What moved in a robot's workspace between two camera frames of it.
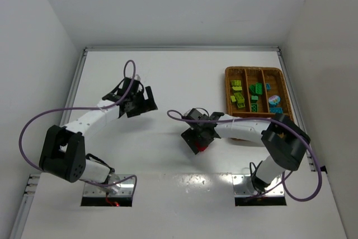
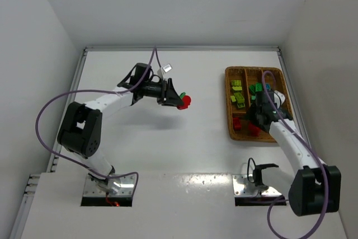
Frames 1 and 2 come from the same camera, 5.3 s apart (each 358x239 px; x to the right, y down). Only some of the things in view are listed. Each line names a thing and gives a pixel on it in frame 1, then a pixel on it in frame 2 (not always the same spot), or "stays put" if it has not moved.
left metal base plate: x=125 y=188 stays put
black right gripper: x=194 y=139 → x=259 y=103
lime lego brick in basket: x=236 y=83 stays put
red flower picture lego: x=200 y=146 → x=187 y=101
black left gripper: x=142 y=104 → x=167 y=92
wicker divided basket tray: x=256 y=92 stays put
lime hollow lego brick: x=239 y=98 stays put
